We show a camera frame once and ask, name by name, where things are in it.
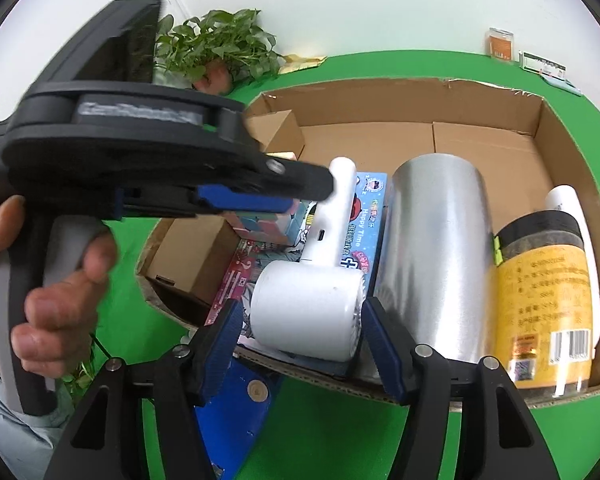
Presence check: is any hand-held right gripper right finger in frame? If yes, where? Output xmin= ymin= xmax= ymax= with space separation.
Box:
xmin=361 ymin=296 xmax=564 ymax=480

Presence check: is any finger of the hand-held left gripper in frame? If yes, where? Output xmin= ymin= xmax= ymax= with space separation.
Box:
xmin=251 ymin=154 xmax=338 ymax=201
xmin=122 ymin=184 xmax=294 ymax=219

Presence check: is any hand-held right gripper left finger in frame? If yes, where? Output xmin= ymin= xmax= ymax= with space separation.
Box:
xmin=42 ymin=299 xmax=246 ymax=480

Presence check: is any puzzle cube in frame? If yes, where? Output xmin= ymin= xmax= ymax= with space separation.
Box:
xmin=230 ymin=199 xmax=302 ymax=249

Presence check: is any white handheld fan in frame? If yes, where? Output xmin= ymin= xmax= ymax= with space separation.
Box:
xmin=250 ymin=156 xmax=367 ymax=364

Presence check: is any silver metal can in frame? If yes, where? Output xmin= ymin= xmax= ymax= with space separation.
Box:
xmin=372 ymin=152 xmax=497 ymax=382

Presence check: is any yellow label tea jar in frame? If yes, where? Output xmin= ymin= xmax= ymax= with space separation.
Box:
xmin=492 ymin=210 xmax=599 ymax=394

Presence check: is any white plastic bottle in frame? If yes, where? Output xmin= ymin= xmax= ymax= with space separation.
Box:
xmin=544 ymin=185 xmax=600 ymax=347

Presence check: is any person's left forearm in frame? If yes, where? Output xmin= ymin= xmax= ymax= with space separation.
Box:
xmin=0 ymin=340 xmax=76 ymax=463

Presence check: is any person's left hand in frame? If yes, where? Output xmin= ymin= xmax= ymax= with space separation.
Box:
xmin=0 ymin=195 xmax=119 ymax=378

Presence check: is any small brown cardboard box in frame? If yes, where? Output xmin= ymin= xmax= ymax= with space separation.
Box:
xmin=144 ymin=214 xmax=242 ymax=307

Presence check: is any colourful picture book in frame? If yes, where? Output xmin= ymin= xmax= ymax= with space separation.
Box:
xmin=205 ymin=170 xmax=389 ymax=367

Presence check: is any yellow packet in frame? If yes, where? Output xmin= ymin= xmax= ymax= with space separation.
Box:
xmin=280 ymin=54 xmax=327 ymax=75

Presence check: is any green potted plant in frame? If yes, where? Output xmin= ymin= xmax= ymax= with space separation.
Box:
xmin=152 ymin=9 xmax=287 ymax=97

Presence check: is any white sign card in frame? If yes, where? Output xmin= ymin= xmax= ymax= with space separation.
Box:
xmin=519 ymin=51 xmax=569 ymax=80

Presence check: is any teal flat card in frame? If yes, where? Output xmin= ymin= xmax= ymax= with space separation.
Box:
xmin=542 ymin=72 xmax=584 ymax=97

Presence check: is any black cable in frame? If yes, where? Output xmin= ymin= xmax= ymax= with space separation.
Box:
xmin=89 ymin=334 xmax=118 ymax=362

